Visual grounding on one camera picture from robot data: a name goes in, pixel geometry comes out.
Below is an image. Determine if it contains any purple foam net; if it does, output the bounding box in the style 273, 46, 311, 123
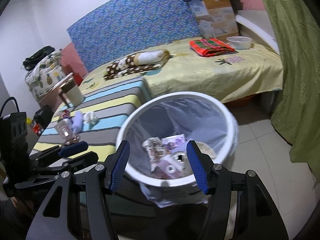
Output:
72, 111, 83, 135

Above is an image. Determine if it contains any cream paper bag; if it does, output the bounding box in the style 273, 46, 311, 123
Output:
196, 141, 217, 160

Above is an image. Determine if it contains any red can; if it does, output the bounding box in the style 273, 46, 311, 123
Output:
151, 152, 193, 179

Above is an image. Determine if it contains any white trash bin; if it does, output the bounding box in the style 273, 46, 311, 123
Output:
116, 92, 239, 208

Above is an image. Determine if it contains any left hand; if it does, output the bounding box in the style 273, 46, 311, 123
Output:
1, 197, 35, 239

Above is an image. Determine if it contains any red toy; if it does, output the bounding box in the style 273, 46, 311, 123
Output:
32, 123, 44, 137

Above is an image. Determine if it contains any chips tube can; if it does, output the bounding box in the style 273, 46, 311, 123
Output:
59, 109, 71, 119

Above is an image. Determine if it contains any crumpled white tissue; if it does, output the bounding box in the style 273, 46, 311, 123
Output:
83, 111, 99, 126

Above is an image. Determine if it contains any black box on floor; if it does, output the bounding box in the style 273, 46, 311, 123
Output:
33, 105, 54, 129

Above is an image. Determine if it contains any striped table cloth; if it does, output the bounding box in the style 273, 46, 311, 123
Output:
30, 76, 153, 163

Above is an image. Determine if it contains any pineapple print bag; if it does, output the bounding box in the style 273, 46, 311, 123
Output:
25, 49, 66, 101

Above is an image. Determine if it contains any black bag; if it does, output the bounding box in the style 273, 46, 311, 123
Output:
23, 46, 55, 71

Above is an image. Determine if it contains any green curtain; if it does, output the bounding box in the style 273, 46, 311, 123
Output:
263, 0, 319, 178

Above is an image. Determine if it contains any brown polka dot blanket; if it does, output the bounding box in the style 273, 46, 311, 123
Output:
104, 49, 171, 80

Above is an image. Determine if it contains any yellow bed sheet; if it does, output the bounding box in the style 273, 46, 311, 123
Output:
80, 39, 284, 102

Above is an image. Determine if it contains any blue patterned headboard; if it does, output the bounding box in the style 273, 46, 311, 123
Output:
67, 0, 200, 72

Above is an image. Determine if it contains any red plaid folded cloth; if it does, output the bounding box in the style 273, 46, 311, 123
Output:
189, 38, 236, 57

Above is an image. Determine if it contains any white bowl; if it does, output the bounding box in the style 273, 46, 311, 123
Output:
227, 36, 252, 50

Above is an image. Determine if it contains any cardboard box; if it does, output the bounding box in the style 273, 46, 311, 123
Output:
183, 0, 242, 42

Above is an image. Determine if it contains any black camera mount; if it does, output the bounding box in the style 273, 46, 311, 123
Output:
1, 96, 29, 181

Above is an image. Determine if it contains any white bed frame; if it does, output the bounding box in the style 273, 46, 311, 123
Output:
235, 10, 280, 55

